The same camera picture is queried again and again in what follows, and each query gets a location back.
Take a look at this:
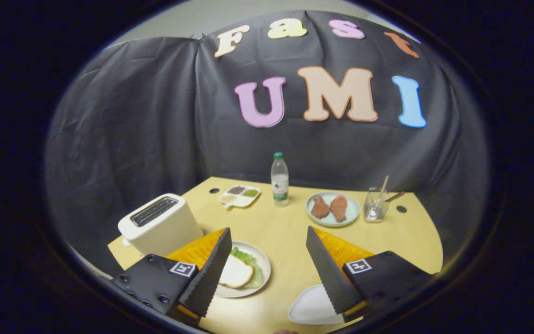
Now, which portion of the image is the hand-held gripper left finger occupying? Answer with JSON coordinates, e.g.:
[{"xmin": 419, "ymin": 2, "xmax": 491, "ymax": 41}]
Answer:
[{"xmin": 111, "ymin": 227, "xmax": 233, "ymax": 328}]

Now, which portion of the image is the light blue plate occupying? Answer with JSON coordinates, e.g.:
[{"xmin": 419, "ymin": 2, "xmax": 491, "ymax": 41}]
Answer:
[{"xmin": 305, "ymin": 192, "xmax": 361, "ymax": 228}]

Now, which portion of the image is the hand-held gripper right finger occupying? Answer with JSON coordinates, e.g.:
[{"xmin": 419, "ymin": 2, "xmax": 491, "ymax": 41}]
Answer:
[{"xmin": 305, "ymin": 226, "xmax": 434, "ymax": 324}]

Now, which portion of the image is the clear plastic water bottle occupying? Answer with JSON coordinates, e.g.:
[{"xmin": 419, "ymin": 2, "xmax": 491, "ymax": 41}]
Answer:
[{"xmin": 271, "ymin": 152, "xmax": 290, "ymax": 207}]

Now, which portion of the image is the white oval plate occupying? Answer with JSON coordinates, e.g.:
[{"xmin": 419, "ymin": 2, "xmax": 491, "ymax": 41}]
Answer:
[{"xmin": 288, "ymin": 284, "xmax": 344, "ymax": 325}]

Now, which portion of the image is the white toaster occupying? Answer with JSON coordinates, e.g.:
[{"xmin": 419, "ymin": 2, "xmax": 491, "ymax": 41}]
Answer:
[{"xmin": 118, "ymin": 193, "xmax": 204, "ymax": 257}]

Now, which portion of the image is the clear glass cup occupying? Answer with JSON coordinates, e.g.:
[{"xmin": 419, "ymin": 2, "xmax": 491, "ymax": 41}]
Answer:
[{"xmin": 364, "ymin": 187, "xmax": 390, "ymax": 223}]

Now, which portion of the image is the toasted bread slice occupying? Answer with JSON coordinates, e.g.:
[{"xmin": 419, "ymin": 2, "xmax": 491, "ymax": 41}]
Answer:
[{"xmin": 218, "ymin": 254, "xmax": 254, "ymax": 289}]

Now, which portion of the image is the round white plate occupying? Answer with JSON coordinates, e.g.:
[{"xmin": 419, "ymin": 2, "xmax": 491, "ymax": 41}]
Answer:
[{"xmin": 214, "ymin": 241, "xmax": 272, "ymax": 298}]

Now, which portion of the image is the brown meat piece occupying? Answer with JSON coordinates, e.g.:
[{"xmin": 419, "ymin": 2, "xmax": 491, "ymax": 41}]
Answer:
[
  {"xmin": 311, "ymin": 196, "xmax": 331, "ymax": 219},
  {"xmin": 330, "ymin": 195, "xmax": 348, "ymax": 223}
]

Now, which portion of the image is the black backdrop cloth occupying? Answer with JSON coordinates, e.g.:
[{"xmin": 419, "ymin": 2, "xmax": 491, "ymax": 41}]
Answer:
[{"xmin": 44, "ymin": 10, "xmax": 490, "ymax": 279}]

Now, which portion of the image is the green lettuce leaf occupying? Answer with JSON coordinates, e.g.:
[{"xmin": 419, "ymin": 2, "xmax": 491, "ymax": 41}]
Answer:
[{"xmin": 231, "ymin": 247, "xmax": 265, "ymax": 288}]

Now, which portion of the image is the white divided condiment dish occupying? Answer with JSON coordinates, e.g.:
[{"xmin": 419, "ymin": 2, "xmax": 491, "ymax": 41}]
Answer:
[{"xmin": 218, "ymin": 185, "xmax": 261, "ymax": 209}]

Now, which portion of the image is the wooden stick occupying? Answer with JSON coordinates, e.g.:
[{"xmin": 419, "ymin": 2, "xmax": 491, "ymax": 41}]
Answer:
[{"xmin": 377, "ymin": 175, "xmax": 389, "ymax": 205}]

